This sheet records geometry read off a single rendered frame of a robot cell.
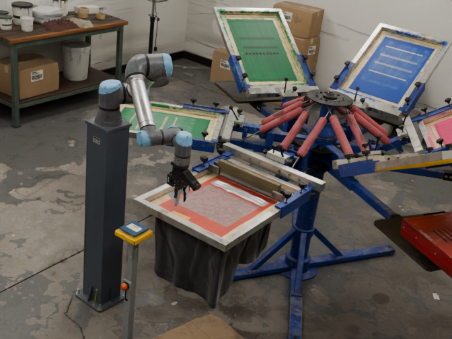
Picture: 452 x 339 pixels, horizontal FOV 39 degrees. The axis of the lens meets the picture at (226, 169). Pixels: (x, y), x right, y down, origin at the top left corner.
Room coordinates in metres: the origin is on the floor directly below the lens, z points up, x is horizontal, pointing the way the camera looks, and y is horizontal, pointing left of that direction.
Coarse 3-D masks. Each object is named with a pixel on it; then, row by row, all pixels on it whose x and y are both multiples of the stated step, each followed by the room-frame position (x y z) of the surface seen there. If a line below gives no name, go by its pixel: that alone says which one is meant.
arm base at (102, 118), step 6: (102, 108) 3.22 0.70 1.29; (96, 114) 3.24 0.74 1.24; (102, 114) 3.21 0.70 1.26; (108, 114) 3.21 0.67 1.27; (114, 114) 3.22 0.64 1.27; (120, 114) 3.29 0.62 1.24; (96, 120) 3.22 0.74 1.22; (102, 120) 3.20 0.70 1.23; (108, 120) 3.21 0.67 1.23; (114, 120) 3.21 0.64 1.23; (120, 120) 3.25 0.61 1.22; (108, 126) 3.20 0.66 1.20; (114, 126) 3.21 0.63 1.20
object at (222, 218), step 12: (252, 192) 3.12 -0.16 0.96; (228, 204) 2.95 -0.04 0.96; (240, 204) 2.97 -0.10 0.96; (252, 204) 2.98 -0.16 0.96; (204, 216) 2.80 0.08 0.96; (216, 216) 2.81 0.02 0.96; (228, 216) 2.83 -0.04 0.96; (240, 216) 2.85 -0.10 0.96; (252, 216) 2.86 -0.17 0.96; (204, 228) 2.68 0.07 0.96; (216, 228) 2.70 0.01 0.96; (228, 228) 2.71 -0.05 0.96
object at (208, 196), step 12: (228, 180) 3.23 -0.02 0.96; (192, 192) 3.03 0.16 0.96; (204, 192) 3.05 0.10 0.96; (216, 192) 3.07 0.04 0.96; (228, 192) 3.08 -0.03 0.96; (168, 204) 2.87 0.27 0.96; (180, 204) 2.88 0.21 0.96; (192, 204) 2.90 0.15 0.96; (204, 204) 2.92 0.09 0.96; (216, 204) 2.93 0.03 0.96; (192, 216) 2.78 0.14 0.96
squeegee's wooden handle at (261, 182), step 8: (224, 160) 3.26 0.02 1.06; (224, 168) 3.24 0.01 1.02; (232, 168) 3.21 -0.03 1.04; (240, 168) 3.19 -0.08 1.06; (232, 176) 3.20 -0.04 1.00; (240, 176) 3.17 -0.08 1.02; (248, 176) 3.15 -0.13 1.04; (256, 176) 3.12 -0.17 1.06; (256, 184) 3.11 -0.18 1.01; (264, 184) 3.09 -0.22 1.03; (272, 184) 3.06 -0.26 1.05; (280, 184) 3.06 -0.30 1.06; (272, 192) 3.06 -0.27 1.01
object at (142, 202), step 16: (272, 176) 3.28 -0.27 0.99; (160, 192) 2.94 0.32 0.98; (144, 208) 2.78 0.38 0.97; (160, 208) 2.76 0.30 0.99; (176, 224) 2.66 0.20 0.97; (192, 224) 2.65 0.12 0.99; (256, 224) 2.73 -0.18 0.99; (208, 240) 2.56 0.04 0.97; (224, 240) 2.54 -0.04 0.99; (240, 240) 2.61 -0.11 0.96
